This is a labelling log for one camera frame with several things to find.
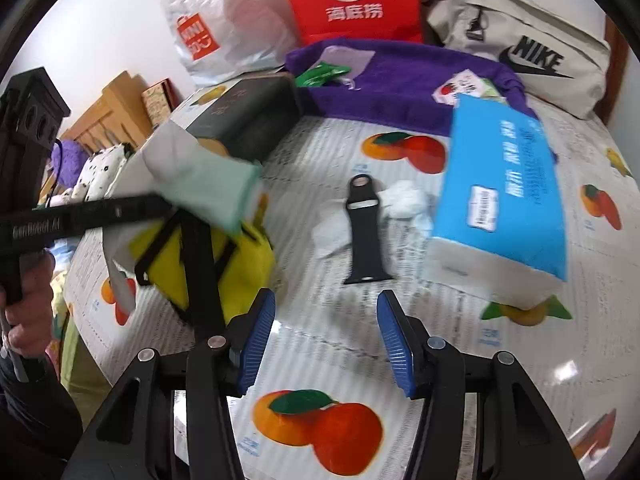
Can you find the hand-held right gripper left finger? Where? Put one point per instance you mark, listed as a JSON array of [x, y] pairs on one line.
[[255, 340]]

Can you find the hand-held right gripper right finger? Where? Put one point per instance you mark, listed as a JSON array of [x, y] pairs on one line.
[[395, 345]]

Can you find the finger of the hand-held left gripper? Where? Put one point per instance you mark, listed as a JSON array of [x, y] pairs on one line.
[[200, 270], [135, 212]]

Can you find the yellow zip pouch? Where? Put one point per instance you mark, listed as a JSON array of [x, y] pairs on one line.
[[250, 280]]

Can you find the light green wipes packet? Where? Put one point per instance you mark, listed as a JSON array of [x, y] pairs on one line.
[[220, 190]]

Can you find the dark green sachet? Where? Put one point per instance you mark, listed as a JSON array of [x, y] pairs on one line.
[[317, 72]]

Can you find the purple towel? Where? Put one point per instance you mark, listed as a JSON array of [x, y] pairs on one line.
[[400, 90]]

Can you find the person's left forearm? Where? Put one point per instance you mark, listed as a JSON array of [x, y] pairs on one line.
[[35, 420]]

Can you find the person's left hand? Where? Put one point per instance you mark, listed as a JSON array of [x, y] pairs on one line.
[[35, 300]]

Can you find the purple plush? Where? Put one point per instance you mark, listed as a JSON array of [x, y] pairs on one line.
[[70, 165]]

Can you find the white spotted pillow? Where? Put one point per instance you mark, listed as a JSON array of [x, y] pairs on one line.
[[100, 165]]

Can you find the wooden headboard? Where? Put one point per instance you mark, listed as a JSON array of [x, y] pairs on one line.
[[115, 105]]

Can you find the brown patterned box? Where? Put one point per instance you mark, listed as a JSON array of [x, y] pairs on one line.
[[157, 102]]

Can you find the green bedsheet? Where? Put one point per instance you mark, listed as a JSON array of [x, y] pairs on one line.
[[80, 360]]

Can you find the dark box with gold base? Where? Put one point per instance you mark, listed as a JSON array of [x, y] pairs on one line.
[[245, 110]]

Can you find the blue tissue pack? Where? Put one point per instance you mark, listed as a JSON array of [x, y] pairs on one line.
[[500, 185]]

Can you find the white plastic shopping bag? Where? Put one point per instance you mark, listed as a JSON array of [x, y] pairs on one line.
[[235, 20]]

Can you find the red paper bag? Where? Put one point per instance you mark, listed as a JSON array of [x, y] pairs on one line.
[[310, 10]]

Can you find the grey sling bag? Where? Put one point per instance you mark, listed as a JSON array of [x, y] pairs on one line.
[[500, 20]]

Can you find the brown wooden door frame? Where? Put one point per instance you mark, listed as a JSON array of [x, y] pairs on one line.
[[615, 60]]

